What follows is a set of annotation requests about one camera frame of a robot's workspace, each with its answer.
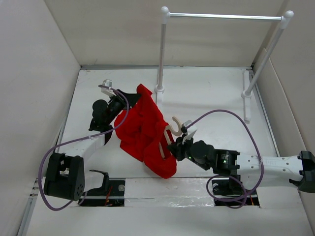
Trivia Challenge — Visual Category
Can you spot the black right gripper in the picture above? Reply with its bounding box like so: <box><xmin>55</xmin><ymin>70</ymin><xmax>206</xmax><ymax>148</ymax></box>
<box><xmin>166</xmin><ymin>133</ymin><xmax>210</xmax><ymax>171</ymax></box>

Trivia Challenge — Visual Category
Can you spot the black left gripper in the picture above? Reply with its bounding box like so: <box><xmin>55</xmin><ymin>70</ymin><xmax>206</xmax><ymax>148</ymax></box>
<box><xmin>105</xmin><ymin>89</ymin><xmax>140</xmax><ymax>124</ymax></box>

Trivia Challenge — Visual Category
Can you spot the wooden clothes hanger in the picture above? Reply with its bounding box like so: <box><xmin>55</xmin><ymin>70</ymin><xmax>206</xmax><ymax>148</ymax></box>
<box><xmin>163</xmin><ymin>117</ymin><xmax>182</xmax><ymax>145</ymax></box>

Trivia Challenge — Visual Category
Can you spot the red t shirt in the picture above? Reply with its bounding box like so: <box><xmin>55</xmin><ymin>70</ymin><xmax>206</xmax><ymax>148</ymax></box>
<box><xmin>114</xmin><ymin>84</ymin><xmax>177</xmax><ymax>179</ymax></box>

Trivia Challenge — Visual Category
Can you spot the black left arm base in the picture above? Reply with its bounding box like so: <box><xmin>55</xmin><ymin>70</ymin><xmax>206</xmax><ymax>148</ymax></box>
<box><xmin>78</xmin><ymin>170</ymin><xmax>126</xmax><ymax>207</ymax></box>

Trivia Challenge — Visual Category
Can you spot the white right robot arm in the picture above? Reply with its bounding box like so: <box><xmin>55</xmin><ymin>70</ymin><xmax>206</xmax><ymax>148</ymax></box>
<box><xmin>167</xmin><ymin>138</ymin><xmax>315</xmax><ymax>193</ymax></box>

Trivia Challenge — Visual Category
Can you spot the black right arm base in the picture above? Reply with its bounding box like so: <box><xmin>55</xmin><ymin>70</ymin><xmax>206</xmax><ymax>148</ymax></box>
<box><xmin>211</xmin><ymin>177</ymin><xmax>260</xmax><ymax>207</ymax></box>

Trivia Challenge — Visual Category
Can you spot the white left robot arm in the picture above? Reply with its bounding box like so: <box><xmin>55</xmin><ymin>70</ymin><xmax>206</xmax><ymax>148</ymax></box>
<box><xmin>39</xmin><ymin>87</ymin><xmax>141</xmax><ymax>202</ymax></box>

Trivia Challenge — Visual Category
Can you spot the white clothes rack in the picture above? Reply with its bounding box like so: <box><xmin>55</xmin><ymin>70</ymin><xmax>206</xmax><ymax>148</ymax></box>
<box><xmin>154</xmin><ymin>6</ymin><xmax>295</xmax><ymax>123</ymax></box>

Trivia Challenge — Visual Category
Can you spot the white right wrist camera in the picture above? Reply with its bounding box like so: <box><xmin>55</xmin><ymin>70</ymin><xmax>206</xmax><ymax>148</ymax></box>
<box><xmin>181</xmin><ymin>120</ymin><xmax>197</xmax><ymax>144</ymax></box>

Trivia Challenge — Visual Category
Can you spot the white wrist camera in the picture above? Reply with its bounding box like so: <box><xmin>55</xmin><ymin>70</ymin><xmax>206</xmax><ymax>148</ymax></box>
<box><xmin>181</xmin><ymin>120</ymin><xmax>197</xmax><ymax>144</ymax></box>
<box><xmin>99</xmin><ymin>79</ymin><xmax>115</xmax><ymax>97</ymax></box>

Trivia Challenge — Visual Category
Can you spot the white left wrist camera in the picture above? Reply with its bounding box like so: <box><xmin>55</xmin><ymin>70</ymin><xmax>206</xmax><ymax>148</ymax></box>
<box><xmin>99</xmin><ymin>79</ymin><xmax>115</xmax><ymax>97</ymax></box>

